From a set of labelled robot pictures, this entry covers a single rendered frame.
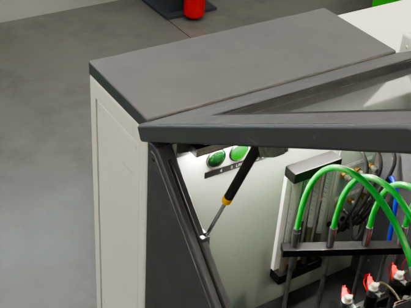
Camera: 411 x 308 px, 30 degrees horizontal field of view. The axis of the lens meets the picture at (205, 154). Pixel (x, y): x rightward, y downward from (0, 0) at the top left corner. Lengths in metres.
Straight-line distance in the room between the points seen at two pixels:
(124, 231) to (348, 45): 0.71
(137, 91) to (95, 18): 3.87
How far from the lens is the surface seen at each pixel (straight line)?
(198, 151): 1.59
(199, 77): 1.72
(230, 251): 1.89
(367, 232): 1.91
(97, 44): 5.15
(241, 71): 1.76
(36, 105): 4.51
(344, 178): 1.99
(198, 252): 1.56
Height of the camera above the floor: 2.34
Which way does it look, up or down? 35 degrees down
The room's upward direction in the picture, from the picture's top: 4 degrees clockwise
